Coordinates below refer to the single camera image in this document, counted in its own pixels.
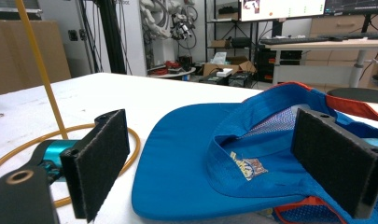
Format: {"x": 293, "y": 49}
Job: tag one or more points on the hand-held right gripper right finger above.
{"x": 333, "y": 160}

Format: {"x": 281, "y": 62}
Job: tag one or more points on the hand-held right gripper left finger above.
{"x": 95, "y": 168}

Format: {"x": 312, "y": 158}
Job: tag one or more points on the blue cap with orange trim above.
{"x": 189, "y": 161}

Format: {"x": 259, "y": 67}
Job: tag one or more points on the black round stool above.
{"x": 359, "y": 94}

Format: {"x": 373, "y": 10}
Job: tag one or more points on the white office desk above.
{"x": 326, "y": 46}

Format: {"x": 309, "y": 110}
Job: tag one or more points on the wooden drawer cabinet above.
{"x": 339, "y": 40}

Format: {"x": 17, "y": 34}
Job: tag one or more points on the black keyboard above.
{"x": 291, "y": 40}

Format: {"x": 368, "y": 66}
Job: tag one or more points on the black metal stand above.
{"x": 112, "y": 37}

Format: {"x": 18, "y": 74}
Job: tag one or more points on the brown cardboard sheet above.
{"x": 25, "y": 53}

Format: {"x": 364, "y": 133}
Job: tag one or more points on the open cardboard box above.
{"x": 230, "y": 66}

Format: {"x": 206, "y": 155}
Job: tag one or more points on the dark computer monitor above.
{"x": 354, "y": 6}

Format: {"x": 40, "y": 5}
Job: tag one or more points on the small cardboard box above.
{"x": 220, "y": 43}

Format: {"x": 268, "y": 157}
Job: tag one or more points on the black metal shelf rack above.
{"x": 222, "y": 31}

